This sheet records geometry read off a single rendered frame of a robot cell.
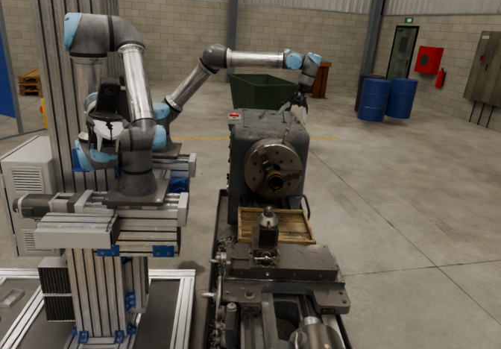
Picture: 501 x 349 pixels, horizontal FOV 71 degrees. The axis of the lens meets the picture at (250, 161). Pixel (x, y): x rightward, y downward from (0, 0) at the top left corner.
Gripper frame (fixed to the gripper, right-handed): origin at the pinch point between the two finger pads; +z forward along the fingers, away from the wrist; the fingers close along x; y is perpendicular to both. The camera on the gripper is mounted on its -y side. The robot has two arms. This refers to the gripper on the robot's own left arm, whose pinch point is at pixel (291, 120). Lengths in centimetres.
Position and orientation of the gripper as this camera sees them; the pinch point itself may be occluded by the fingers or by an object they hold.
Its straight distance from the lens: 189.1
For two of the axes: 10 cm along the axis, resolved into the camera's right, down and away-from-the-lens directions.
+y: 2.1, -2.8, 9.4
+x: -9.3, -3.6, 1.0
